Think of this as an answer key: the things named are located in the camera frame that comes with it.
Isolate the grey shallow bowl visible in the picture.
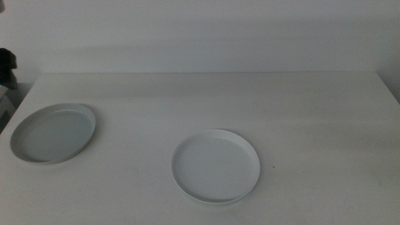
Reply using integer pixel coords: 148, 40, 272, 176
9, 102, 97, 165

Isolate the white shallow bowl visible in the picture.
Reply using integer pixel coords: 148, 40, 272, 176
171, 128, 261, 204

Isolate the pale green shallow bowl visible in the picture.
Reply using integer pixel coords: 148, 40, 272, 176
184, 196, 251, 206

